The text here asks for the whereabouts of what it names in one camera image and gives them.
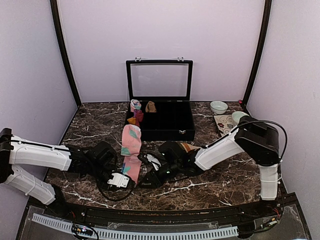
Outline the pink patterned sock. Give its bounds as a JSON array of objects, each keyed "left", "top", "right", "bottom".
[{"left": 120, "top": 124, "right": 142, "bottom": 184}]

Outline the pale green bowl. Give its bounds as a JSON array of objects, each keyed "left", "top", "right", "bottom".
[
  {"left": 231, "top": 111, "right": 249, "bottom": 125},
  {"left": 210, "top": 100, "right": 229, "bottom": 115}
]

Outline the right black frame post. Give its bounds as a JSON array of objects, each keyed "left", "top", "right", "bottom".
[{"left": 241, "top": 0, "right": 272, "bottom": 109}]

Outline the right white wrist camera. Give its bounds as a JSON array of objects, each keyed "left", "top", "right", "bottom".
[{"left": 145, "top": 153, "right": 162, "bottom": 171}]

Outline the black frame post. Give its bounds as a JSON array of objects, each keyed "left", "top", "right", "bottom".
[
  {"left": 241, "top": 0, "right": 272, "bottom": 109},
  {"left": 49, "top": 0, "right": 82, "bottom": 108}
]

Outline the rolled brown sock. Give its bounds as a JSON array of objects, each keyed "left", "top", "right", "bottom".
[{"left": 145, "top": 101, "right": 157, "bottom": 113}]

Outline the rolled orange sock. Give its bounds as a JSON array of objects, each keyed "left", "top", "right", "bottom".
[{"left": 127, "top": 117, "right": 140, "bottom": 127}]

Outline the white slotted cable duct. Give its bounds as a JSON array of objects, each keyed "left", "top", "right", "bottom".
[{"left": 31, "top": 213, "right": 239, "bottom": 240}]

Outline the black glass-lid storage box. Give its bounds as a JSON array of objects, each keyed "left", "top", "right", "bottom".
[{"left": 125, "top": 58, "right": 196, "bottom": 142}]

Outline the rolled pink white sock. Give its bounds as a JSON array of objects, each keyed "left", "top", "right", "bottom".
[{"left": 130, "top": 99, "right": 142, "bottom": 112}]

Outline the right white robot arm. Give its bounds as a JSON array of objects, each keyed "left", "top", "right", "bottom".
[{"left": 138, "top": 115, "right": 281, "bottom": 217}]

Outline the floral square plate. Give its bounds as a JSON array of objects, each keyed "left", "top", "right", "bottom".
[{"left": 213, "top": 114, "right": 240, "bottom": 137}]

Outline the near pale green bowl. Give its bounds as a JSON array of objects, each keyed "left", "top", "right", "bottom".
[{"left": 231, "top": 111, "right": 249, "bottom": 125}]

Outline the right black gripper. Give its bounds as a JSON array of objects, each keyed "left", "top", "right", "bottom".
[{"left": 139, "top": 160, "right": 182, "bottom": 189}]

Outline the small circuit board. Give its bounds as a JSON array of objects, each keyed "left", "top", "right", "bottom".
[{"left": 71, "top": 224, "right": 94, "bottom": 237}]

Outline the rolled purple red sock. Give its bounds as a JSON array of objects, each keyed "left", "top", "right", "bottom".
[{"left": 133, "top": 109, "right": 144, "bottom": 123}]

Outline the far pale green bowl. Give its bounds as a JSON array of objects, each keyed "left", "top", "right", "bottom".
[{"left": 210, "top": 100, "right": 229, "bottom": 115}]

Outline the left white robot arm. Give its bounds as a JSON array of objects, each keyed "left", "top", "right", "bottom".
[{"left": 0, "top": 128, "right": 136, "bottom": 218}]

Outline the left black frame post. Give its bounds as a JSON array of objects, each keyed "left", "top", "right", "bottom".
[{"left": 49, "top": 0, "right": 82, "bottom": 108}]

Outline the striped brown beige sock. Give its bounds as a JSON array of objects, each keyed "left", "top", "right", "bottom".
[{"left": 178, "top": 142, "right": 200, "bottom": 153}]

